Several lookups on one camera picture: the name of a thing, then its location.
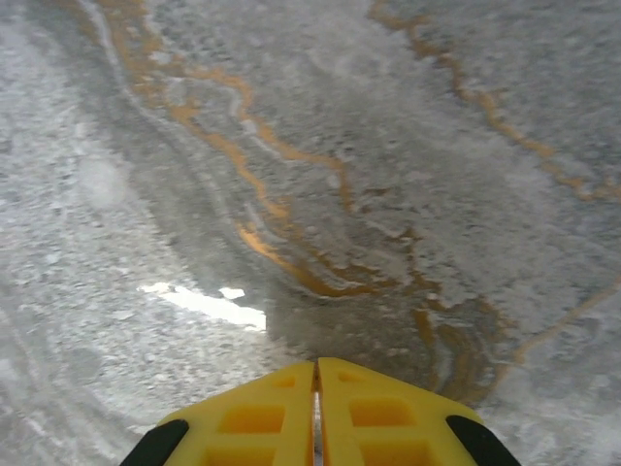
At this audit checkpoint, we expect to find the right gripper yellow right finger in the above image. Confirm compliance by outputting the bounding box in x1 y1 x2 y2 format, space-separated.
317 356 523 466

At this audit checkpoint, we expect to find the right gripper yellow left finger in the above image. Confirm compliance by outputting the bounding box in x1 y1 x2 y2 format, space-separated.
118 360 317 466

